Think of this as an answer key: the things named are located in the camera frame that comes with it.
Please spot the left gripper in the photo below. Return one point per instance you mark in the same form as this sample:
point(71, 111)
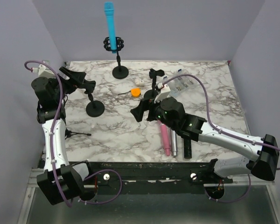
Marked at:
point(76, 79)

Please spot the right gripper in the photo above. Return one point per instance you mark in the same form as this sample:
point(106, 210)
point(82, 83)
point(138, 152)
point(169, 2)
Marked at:
point(144, 105)

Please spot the black round base clip stand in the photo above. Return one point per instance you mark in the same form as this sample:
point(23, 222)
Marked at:
point(153, 74)

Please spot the pink microphone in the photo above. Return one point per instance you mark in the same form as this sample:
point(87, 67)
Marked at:
point(165, 139)

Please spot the black clip stand for pink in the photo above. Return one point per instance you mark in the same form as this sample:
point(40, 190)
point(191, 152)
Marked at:
point(94, 108)

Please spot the silver microphone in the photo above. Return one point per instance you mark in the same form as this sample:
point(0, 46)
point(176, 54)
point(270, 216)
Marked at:
point(173, 140)

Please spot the black tripod shock mount stand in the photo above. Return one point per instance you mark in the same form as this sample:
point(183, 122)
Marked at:
point(69, 133)

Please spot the black speckled microphone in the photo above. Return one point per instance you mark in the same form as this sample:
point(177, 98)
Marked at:
point(187, 149)

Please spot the blue microphone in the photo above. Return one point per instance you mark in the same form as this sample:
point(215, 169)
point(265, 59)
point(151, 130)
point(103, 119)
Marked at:
point(109, 13)

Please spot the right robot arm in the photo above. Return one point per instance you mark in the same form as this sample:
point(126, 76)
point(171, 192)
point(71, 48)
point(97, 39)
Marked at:
point(258, 156)

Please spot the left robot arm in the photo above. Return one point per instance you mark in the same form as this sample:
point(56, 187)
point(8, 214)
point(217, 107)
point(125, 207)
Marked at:
point(60, 181)

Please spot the orange tape measure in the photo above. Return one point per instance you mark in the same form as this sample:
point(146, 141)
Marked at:
point(136, 92)

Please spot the white earbud case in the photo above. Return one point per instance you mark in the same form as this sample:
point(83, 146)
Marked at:
point(139, 82)

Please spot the clear plastic screw box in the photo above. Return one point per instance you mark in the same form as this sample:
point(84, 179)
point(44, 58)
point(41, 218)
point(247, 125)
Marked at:
point(180, 84)

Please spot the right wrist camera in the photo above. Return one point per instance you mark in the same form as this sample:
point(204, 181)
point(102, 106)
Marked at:
point(164, 91)

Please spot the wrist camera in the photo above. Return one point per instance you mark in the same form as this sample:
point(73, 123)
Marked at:
point(43, 71)
point(164, 91)

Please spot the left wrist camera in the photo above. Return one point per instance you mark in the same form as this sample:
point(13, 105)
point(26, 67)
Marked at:
point(43, 71)

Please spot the black front mounting rail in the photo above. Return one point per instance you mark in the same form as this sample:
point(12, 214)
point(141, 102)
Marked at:
point(147, 178)

